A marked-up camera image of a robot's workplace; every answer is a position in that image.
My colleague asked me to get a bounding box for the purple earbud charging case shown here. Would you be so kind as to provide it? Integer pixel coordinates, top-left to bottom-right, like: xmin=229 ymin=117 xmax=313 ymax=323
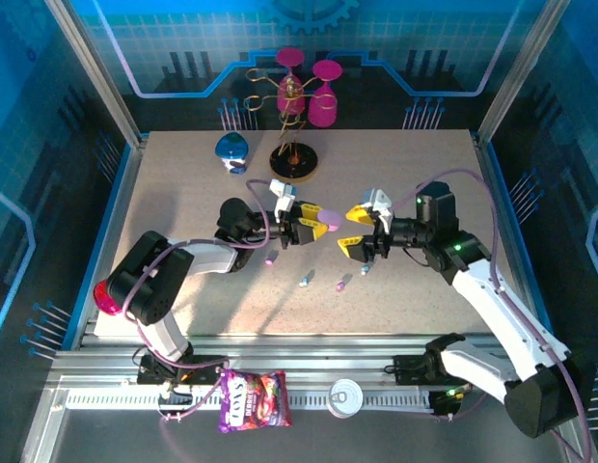
xmin=317 ymin=207 xmax=342 ymax=233

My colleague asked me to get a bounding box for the pink wine glass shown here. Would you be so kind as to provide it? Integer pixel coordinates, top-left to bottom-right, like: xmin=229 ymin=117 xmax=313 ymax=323
xmin=274 ymin=46 xmax=308 ymax=116
xmin=307 ymin=60 xmax=343 ymax=129

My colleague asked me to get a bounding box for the silver tin can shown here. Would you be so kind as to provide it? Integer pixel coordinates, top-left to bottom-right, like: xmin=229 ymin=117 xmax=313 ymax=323
xmin=326 ymin=378 xmax=364 ymax=419

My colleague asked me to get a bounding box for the pink red stemless glass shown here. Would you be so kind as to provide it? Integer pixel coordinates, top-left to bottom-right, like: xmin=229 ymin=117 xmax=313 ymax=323
xmin=93 ymin=279 xmax=122 ymax=317

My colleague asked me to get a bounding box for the purple candy bag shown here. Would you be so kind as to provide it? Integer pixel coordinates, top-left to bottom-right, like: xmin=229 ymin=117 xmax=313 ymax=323
xmin=216 ymin=368 xmax=293 ymax=434

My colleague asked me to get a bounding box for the black controller board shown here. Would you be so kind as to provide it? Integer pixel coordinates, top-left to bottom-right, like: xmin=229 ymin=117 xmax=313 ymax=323
xmin=156 ymin=383 xmax=194 ymax=420
xmin=429 ymin=384 xmax=474 ymax=417

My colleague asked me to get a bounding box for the gold wire glass rack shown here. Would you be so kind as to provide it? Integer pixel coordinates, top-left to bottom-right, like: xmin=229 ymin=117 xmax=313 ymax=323
xmin=244 ymin=67 xmax=339 ymax=185

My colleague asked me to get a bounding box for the aluminium table side rail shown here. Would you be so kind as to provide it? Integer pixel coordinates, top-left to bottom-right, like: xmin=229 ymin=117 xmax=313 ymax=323
xmin=69 ymin=133 xmax=150 ymax=351
xmin=472 ymin=129 xmax=556 ymax=348

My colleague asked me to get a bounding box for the long aluminium mounting rail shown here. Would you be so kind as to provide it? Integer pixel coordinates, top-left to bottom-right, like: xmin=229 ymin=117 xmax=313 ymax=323
xmin=47 ymin=332 xmax=570 ymax=387

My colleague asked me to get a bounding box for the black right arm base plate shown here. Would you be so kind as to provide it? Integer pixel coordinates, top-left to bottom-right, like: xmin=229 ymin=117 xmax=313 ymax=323
xmin=393 ymin=353 xmax=482 ymax=387

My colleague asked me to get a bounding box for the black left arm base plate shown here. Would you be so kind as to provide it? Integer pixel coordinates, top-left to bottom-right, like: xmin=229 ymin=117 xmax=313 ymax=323
xmin=136 ymin=354 xmax=231 ymax=387

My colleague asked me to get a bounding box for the slotted white cable tray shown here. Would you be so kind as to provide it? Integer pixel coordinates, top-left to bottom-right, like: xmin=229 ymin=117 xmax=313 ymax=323
xmin=65 ymin=389 xmax=435 ymax=412

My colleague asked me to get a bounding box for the aluminium frame post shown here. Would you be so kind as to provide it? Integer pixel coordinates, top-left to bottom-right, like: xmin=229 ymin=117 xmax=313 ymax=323
xmin=476 ymin=0 xmax=573 ymax=144
xmin=43 ymin=0 xmax=150 ymax=149

